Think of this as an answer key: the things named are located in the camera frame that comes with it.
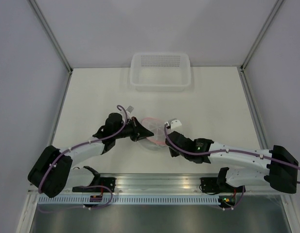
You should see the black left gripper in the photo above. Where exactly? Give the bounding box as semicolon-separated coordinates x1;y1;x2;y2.
113;116;154;142

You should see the white mesh laundry bag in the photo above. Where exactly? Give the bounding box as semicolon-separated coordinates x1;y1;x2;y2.
139;117;166;151

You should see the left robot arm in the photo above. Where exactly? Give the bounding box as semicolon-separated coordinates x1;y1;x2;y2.
28;113;154;198

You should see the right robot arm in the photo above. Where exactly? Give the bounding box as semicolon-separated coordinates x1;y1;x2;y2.
165;131;299;194

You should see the white perforated plastic basket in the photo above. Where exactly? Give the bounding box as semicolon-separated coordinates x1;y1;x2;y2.
129;52;192;92

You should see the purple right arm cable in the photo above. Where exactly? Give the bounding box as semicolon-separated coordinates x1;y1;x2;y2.
163;125;300;173

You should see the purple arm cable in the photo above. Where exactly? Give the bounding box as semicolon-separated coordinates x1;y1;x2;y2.
37;104;128;194
163;125;300;173

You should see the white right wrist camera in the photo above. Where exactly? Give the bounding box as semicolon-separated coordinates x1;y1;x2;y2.
165;118;182;131

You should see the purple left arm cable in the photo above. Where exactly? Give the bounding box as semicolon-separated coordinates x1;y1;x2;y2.
37;104;128;194

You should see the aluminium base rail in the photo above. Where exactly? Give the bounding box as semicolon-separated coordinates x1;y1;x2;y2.
28;172;294;195

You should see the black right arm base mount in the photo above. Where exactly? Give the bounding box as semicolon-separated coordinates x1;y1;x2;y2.
199;177;243;195

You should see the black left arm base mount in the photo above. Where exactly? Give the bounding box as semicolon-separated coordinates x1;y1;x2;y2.
72;177;116;193

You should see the white slotted cable duct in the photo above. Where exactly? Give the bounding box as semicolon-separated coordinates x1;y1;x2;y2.
38;194;220;205

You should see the left aluminium frame post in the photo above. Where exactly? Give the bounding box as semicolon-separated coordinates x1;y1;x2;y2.
27;0;73;74

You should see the aluminium frame post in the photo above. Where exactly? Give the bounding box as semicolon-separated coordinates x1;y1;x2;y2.
238;0;285;72
27;0;73;74

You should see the right aluminium frame post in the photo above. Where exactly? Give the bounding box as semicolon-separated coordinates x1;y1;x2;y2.
238;0;285;72

